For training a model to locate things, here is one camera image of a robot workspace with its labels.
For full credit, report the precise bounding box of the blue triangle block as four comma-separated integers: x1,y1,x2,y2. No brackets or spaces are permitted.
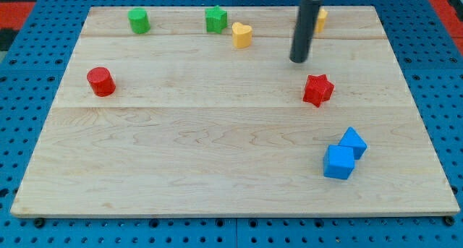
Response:
339,127,368,160

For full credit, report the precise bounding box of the green star block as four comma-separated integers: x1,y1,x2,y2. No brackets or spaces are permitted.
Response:
205,6,228,34

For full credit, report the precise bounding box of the blue cube block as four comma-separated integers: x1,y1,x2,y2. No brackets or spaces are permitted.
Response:
323,145,355,180

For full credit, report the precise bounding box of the red star block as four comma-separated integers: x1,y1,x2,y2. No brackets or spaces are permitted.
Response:
302,74,334,108

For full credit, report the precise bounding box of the yellow block behind rod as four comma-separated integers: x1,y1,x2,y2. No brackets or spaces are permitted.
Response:
315,8,328,33

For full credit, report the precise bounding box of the yellow heart block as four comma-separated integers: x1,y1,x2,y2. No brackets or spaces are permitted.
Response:
231,22,252,48

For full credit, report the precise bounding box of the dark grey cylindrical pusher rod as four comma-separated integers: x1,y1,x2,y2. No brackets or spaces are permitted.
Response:
289,0,322,64

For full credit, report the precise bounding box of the green cylinder block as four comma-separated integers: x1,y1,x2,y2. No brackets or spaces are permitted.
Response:
127,7,150,34

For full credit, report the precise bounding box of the light wooden board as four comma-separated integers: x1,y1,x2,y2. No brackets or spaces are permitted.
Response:
11,6,460,218

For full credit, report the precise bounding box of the red cylinder block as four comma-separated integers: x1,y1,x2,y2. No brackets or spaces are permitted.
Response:
87,67,116,97

